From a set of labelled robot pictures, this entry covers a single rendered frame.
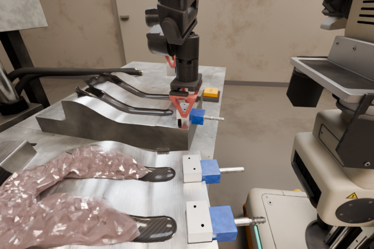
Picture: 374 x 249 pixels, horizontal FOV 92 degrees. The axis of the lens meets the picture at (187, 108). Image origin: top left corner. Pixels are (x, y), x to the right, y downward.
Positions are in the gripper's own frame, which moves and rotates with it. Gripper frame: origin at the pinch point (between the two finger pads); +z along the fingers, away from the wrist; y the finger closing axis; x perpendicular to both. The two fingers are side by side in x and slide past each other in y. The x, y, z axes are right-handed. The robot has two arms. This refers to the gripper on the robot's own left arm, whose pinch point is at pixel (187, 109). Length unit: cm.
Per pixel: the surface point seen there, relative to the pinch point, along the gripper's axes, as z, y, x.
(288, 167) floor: 91, -80, 69
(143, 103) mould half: 2.8, -5.0, -16.0
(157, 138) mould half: 6.4, 6.8, -6.8
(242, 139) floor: 91, -109, 34
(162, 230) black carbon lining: 6.1, 29.4, 2.5
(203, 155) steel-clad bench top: 11.0, 6.1, 6.1
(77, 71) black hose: 1, -26, -59
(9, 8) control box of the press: -24, -27, -85
